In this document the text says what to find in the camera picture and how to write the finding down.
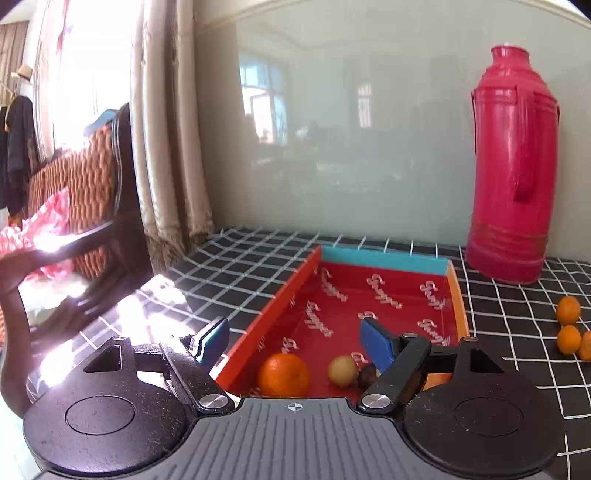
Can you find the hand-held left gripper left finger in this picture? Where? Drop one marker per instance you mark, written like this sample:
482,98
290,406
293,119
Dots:
214,339

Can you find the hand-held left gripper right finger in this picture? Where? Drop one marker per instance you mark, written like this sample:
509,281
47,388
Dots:
374,344

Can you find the dark brown chestnut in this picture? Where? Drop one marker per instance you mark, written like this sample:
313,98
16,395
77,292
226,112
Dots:
367,375

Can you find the small yellowish round fruit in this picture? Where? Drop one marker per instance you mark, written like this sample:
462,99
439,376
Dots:
343,370

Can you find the colourful cardboard box tray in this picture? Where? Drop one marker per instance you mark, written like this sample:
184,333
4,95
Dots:
341,304

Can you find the large orange tangerine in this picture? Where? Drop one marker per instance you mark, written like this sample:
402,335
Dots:
283,374

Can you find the black white checked tablecloth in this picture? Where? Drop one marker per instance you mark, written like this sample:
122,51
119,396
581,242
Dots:
249,272

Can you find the dark wooden armchair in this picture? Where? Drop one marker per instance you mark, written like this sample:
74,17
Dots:
124,194

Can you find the small orange tangerine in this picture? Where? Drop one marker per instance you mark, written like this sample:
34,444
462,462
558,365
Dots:
568,310
569,339
586,346

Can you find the pink checked cloth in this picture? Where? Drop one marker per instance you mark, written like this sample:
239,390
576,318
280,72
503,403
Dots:
46,226

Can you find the beige lace curtain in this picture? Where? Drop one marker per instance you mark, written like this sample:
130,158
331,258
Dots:
171,138

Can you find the orange woven chair cushion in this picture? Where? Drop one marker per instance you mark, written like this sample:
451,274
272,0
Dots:
78,184

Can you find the red thermos flask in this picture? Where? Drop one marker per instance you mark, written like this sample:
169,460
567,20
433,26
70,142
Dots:
508,184

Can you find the blue cloth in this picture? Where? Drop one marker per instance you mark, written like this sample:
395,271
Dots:
99,121

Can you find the dark hanging clothing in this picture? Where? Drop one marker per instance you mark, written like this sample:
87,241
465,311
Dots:
18,147

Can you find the window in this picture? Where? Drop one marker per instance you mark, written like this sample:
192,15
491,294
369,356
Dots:
83,69

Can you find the straw hat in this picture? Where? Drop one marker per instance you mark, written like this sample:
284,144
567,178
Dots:
23,74

